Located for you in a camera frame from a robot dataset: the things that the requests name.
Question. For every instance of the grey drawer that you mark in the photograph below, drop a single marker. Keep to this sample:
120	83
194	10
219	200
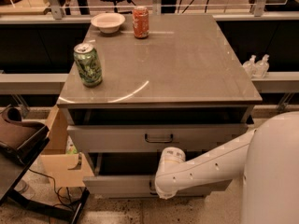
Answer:
122	175
152	138

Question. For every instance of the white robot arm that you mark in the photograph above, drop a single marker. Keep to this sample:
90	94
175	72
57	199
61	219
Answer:
267	158

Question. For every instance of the grey drawer cabinet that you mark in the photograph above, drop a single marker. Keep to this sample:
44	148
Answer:
184	72

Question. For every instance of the grey top drawer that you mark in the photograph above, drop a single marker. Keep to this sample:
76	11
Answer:
152	138

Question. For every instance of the green soda can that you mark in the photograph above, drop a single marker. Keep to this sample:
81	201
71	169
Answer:
88	64

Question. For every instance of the orange soda can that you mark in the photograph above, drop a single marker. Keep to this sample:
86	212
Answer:
141	22

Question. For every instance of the white bowl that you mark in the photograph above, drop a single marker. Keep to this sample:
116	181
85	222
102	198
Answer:
108	23

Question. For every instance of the cardboard box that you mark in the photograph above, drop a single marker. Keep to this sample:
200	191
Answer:
60	158

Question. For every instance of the clear sanitizer bottle left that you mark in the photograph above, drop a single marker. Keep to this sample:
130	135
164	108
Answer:
249	66

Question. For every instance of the brown bag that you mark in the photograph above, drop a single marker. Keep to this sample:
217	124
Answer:
13	131

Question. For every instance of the black side table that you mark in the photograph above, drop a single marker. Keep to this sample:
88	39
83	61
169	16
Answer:
10	175

